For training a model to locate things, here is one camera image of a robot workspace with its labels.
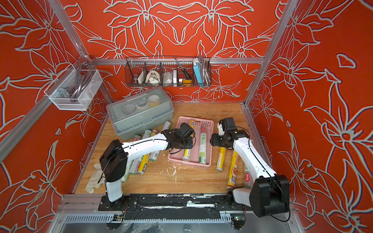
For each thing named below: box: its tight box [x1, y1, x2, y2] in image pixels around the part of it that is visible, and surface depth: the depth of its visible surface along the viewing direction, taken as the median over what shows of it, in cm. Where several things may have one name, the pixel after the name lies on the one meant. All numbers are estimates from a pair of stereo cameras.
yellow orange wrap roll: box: [226, 149, 239, 189], surface depth 82 cm
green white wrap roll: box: [199, 124, 207, 165], surface depth 90 cm
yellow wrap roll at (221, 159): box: [216, 147, 226, 172], surface depth 87 cm
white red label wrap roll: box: [243, 164, 254, 189], surface depth 79 cm
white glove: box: [84, 163, 106, 194], surface depth 81 cm
